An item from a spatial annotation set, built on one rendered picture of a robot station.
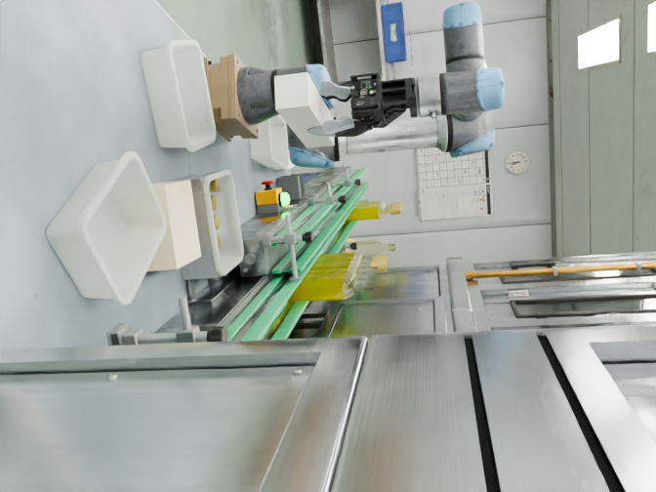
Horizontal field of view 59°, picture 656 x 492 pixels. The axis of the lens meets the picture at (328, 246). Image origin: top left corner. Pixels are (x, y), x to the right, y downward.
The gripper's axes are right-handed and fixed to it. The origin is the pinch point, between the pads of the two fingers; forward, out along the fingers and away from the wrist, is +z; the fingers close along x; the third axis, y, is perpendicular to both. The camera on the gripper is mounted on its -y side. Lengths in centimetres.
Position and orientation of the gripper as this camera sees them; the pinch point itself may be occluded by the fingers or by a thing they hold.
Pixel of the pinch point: (312, 113)
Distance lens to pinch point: 116.3
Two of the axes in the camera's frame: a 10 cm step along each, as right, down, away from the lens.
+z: -9.8, 0.7, 1.9
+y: -2.0, -1.2, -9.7
